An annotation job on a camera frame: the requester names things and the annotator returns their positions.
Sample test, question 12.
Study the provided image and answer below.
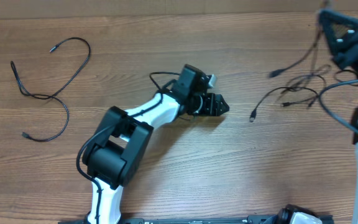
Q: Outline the black USB cable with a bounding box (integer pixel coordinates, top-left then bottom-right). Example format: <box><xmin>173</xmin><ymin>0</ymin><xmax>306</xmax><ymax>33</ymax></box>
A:
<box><xmin>10</xmin><ymin>37</ymin><xmax>92</xmax><ymax>143</ymax></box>
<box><xmin>249</xmin><ymin>27</ymin><xmax>334</xmax><ymax>123</ymax></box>

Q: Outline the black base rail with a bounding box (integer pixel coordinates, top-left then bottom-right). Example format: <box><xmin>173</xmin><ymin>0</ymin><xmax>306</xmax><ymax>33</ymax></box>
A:
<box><xmin>118</xmin><ymin>215</ymin><xmax>277</xmax><ymax>224</ymax></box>

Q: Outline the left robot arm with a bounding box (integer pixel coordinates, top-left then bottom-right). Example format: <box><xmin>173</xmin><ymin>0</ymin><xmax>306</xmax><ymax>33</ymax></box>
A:
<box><xmin>76</xmin><ymin>64</ymin><xmax>229</xmax><ymax>223</ymax></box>

